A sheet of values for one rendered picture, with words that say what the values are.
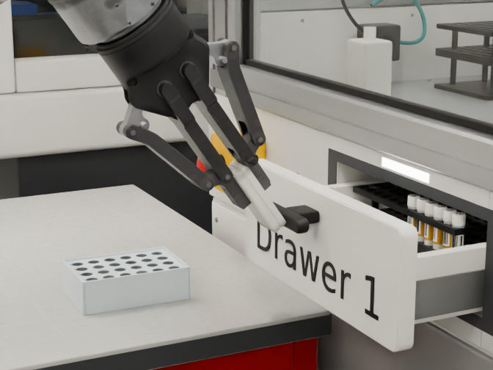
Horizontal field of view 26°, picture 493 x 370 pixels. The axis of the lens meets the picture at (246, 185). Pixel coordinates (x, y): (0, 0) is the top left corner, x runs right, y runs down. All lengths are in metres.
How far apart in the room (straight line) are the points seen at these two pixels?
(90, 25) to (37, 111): 0.87
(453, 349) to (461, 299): 0.08
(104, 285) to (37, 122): 0.61
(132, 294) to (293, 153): 0.25
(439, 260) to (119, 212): 0.71
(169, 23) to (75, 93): 0.87
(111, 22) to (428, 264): 0.34
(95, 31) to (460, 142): 0.34
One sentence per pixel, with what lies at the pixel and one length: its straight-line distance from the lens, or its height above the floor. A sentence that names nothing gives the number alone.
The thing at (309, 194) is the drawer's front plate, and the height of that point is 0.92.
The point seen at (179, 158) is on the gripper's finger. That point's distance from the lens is 0.92.
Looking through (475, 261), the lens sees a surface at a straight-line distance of 0.96.
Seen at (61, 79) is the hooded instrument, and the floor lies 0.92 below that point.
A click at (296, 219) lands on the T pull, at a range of 0.96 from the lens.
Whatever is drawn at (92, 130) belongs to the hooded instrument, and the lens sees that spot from 1.76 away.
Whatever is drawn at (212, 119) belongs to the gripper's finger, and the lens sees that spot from 0.93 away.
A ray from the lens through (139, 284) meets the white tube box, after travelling 1.18.
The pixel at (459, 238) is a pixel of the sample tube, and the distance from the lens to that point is 1.00.
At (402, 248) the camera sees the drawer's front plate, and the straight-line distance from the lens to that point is 0.89.
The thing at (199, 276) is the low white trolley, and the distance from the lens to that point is 1.28.
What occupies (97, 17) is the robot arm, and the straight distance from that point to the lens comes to 0.85.
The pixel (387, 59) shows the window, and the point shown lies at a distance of 1.09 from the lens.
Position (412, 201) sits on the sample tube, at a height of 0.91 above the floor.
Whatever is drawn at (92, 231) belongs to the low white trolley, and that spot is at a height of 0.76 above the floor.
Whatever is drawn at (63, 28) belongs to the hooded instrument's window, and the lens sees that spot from 1.74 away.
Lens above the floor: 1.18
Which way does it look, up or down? 14 degrees down
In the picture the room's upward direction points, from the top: straight up
